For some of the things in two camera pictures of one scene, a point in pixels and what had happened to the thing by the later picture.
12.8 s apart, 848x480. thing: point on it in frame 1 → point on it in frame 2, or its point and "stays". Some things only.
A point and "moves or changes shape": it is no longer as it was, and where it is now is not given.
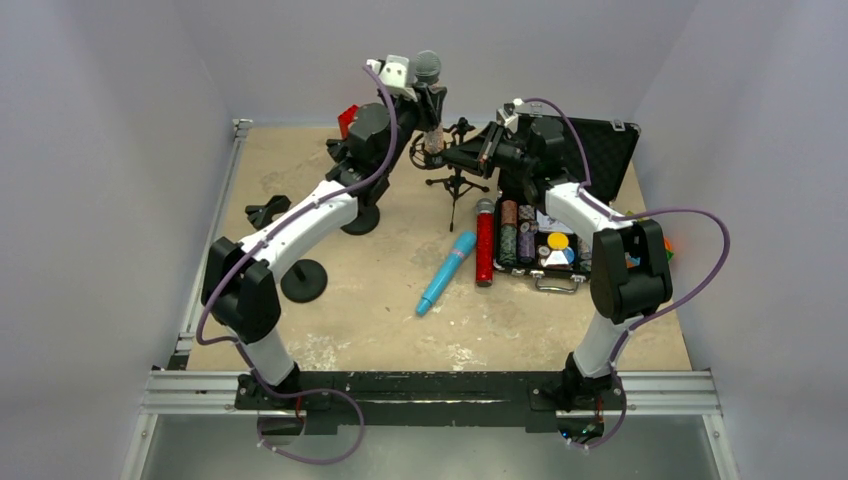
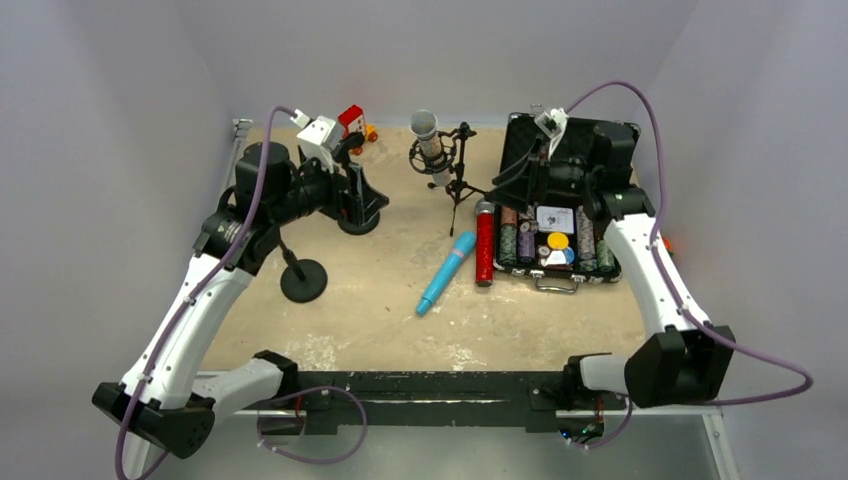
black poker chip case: [595, 156] stays
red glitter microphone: [485, 241] stays
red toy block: [345, 119] stays
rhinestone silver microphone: [428, 67] moves or changes shape
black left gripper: [428, 96] → [346, 192]
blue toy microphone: [446, 271] stays
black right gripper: [491, 142] → [542, 168]
